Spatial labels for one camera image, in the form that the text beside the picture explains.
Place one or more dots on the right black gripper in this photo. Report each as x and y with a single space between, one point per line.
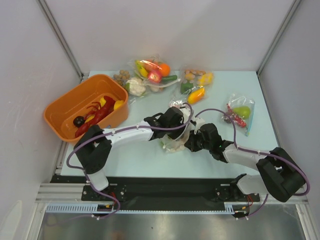
191 142

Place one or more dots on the clear zip bag with lobster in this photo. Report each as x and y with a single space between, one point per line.
171 145

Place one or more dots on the red plastic lobster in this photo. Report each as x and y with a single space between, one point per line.
99 110

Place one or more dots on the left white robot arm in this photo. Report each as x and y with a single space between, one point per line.
94 148

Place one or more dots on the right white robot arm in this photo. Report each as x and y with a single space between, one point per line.
279 175

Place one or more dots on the fake orange yellow pepper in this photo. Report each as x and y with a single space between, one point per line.
196 96

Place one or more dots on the zip bag with pear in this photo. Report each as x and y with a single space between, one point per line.
236 100

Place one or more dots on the fake green bell pepper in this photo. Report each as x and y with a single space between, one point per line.
186 88

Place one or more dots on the zip bag with peppers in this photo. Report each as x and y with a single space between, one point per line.
190 74

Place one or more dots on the fake green pear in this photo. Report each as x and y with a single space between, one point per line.
243 112

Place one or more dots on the fake yellow bell pepper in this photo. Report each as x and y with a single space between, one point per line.
206 79

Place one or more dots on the fake green cucumber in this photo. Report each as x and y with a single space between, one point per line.
169 78

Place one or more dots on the fake red apple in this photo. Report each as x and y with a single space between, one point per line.
154 76

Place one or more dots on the zip bag with mixed fruit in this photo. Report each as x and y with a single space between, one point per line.
151 62

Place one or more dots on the fake yellow lemon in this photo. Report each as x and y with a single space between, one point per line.
118 104

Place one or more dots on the fake yellow banana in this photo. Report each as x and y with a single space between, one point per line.
141 70

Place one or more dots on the bag of fake nuts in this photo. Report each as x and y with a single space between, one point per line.
121 77

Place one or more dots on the fake dark plum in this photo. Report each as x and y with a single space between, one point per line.
79 121

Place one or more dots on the orange plastic bin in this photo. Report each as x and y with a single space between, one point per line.
59 114

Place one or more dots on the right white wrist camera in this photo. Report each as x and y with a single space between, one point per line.
197 123

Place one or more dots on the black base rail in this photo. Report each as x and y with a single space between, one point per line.
164 194

